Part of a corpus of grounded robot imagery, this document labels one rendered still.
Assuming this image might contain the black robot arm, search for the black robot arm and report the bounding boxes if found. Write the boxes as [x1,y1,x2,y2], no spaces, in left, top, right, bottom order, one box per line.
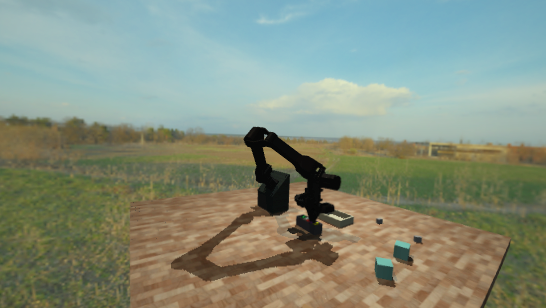
[244,127,341,208]

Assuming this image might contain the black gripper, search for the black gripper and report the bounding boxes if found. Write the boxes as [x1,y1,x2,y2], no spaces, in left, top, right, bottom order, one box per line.
[305,186,334,223]

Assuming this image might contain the teal cube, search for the teal cube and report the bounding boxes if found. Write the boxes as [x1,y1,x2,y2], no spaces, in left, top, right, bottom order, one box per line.
[393,240,411,261]
[375,257,393,281]

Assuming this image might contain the white shallow tray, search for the white shallow tray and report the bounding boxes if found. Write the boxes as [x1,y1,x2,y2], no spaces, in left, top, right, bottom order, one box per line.
[318,209,354,228]

